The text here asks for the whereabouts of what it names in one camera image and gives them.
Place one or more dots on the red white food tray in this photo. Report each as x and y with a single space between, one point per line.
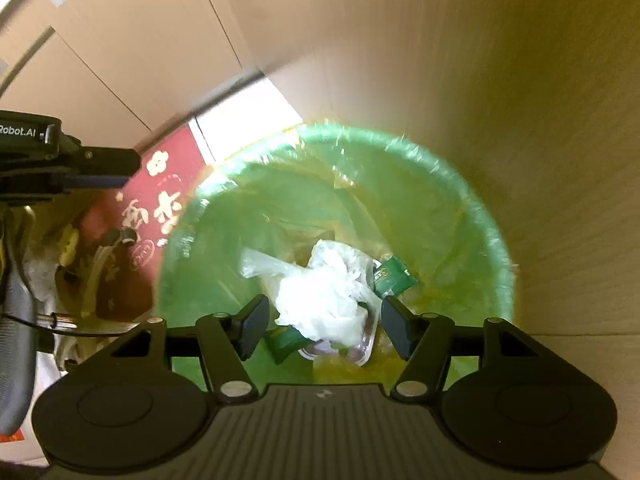
359 354

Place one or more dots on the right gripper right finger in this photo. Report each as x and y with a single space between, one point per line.
423 342

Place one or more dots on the long green wrapper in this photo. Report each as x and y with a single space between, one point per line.
390 277

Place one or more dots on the green lined trash bin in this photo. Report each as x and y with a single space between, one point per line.
381 194

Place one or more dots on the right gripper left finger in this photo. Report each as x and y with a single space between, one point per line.
226 341

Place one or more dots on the white tissue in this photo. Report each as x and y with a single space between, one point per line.
330 298

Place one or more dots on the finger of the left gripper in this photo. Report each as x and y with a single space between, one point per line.
81 182
108 161

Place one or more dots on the red printed carton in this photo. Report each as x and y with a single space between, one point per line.
150 205

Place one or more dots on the clear plastic bag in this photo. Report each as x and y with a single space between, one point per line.
270 271

